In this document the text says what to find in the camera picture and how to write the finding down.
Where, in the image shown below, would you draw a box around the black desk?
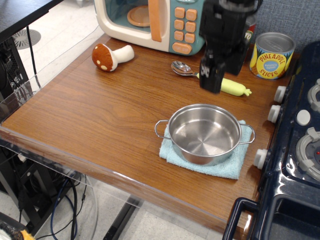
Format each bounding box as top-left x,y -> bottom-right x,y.
0,0 -> 62,43

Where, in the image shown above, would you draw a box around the spoon with green handle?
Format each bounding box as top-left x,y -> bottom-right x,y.
171,60 -> 252,97

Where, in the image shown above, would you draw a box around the stainless steel pot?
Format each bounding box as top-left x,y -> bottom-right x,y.
154,103 -> 256,166

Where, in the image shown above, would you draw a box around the black and blue cables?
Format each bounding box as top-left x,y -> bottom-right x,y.
34,172 -> 88,240

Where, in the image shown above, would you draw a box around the light blue folded towel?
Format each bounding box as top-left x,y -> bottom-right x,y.
159,119 -> 254,180

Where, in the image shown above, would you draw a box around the tomato sauce can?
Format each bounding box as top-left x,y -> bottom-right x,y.
244,14 -> 257,47

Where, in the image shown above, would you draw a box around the pineapple slices can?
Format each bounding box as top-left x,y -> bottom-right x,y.
249,32 -> 296,80

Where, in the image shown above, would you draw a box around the toy microwave oven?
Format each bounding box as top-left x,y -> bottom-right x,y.
94,0 -> 205,56

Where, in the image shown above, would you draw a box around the dark blue toy stove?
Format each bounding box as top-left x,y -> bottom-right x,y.
223,41 -> 320,240

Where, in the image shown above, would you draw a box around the yellow plush toy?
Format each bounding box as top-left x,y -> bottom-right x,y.
0,219 -> 35,240

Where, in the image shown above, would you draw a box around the plush brown mushroom toy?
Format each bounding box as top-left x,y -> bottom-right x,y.
91,43 -> 135,72

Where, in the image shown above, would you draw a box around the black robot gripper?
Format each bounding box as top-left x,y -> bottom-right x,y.
199,0 -> 262,94

